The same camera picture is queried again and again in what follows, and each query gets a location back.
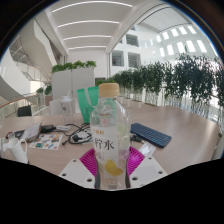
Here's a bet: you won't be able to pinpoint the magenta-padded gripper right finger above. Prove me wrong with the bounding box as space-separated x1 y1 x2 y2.
126 145 168 189

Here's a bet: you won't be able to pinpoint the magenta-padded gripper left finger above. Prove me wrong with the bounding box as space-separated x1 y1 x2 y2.
58 148 99 190

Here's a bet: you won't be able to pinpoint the clear drink bottle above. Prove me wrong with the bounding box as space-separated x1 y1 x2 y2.
89 82 132 191

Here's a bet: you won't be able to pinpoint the clear plastic packet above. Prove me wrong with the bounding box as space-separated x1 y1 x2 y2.
138 141 157 158

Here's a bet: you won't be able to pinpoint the black power brick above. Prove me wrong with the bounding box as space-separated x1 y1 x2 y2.
40 124 57 134

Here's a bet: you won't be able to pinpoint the open paperback book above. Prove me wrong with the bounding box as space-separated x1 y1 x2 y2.
23 121 43 143

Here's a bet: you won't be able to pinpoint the clear shaker bottle, white lid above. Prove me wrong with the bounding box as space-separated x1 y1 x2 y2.
59 91 75 125

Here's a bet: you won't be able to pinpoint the white ceramic mug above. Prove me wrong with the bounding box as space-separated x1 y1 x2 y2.
0 137 29 165

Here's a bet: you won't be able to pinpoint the white chair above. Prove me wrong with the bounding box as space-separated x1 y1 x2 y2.
48 98 81 116

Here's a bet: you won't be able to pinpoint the green tote bag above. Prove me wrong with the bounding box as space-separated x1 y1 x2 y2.
76 85 101 124

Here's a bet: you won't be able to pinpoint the black chair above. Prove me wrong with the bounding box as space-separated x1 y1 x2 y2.
17 105 33 118

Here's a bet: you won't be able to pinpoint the small potted shrubs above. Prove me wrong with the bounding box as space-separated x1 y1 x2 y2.
35 84 53 107

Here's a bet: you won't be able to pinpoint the row of potted trees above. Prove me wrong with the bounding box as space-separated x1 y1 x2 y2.
95 53 224 124

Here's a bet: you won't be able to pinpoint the ceiling light strips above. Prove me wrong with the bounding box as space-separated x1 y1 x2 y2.
51 0 134 51

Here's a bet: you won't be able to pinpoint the white planter wall with greenery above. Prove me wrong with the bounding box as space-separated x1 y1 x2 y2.
50 59 98 101

